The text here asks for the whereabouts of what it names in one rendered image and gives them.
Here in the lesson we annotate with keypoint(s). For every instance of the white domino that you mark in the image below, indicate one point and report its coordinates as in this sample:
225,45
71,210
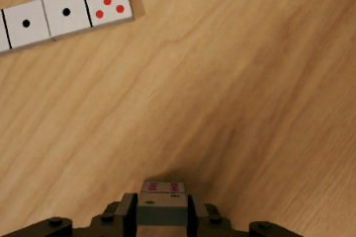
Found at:
162,204
70,18
23,26

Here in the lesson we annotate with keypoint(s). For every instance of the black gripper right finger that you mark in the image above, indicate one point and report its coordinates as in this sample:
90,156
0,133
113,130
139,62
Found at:
204,220

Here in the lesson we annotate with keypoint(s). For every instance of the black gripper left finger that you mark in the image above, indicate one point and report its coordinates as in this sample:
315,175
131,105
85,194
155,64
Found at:
118,221

